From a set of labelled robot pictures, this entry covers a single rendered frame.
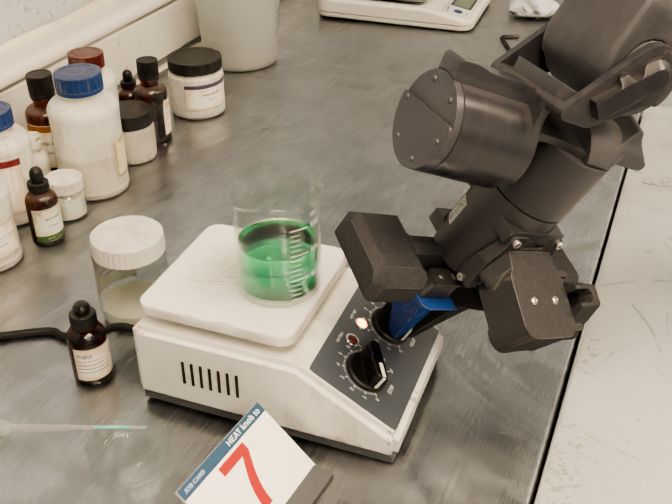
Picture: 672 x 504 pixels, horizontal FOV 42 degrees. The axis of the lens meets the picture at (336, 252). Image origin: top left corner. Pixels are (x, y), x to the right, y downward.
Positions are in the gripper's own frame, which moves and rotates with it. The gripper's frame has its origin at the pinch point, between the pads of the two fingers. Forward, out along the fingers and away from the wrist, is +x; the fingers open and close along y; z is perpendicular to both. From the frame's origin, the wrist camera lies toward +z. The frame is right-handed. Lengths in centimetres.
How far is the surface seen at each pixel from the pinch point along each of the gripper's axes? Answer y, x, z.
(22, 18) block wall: -14, 24, -59
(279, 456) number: -10.2, 8.5, 6.4
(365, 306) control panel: -1.5, 4.0, -2.8
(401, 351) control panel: 0.0, 4.0, 1.2
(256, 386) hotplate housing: -10.6, 7.7, 1.4
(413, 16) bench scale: 46, 17, -69
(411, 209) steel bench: 16.7, 10.9, -20.5
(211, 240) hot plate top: -10.0, 8.0, -12.1
